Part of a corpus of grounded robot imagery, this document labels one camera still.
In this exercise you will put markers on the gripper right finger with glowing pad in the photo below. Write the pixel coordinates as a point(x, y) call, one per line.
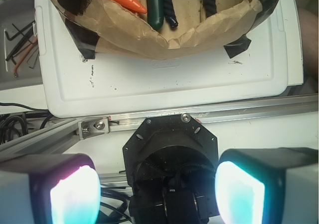
point(268, 186)

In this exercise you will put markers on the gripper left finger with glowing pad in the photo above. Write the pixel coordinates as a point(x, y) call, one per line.
point(48, 189)

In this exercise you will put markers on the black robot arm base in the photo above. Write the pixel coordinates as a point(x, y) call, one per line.
point(170, 163)

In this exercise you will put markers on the white plastic tray lid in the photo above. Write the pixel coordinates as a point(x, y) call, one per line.
point(112, 83)

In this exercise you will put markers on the orange hex key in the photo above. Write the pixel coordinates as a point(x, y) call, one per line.
point(24, 55)

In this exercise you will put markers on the black hex keys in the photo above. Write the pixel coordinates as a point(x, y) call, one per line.
point(17, 38)

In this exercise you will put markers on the brown paper bag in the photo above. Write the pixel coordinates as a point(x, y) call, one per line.
point(162, 29)

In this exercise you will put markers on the dark green toy cucumber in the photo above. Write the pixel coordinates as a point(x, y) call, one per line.
point(155, 14)

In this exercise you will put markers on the aluminium extrusion rail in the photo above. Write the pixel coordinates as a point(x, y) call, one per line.
point(62, 136)

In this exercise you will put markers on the metal corner bracket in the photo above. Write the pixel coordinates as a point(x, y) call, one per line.
point(91, 127)

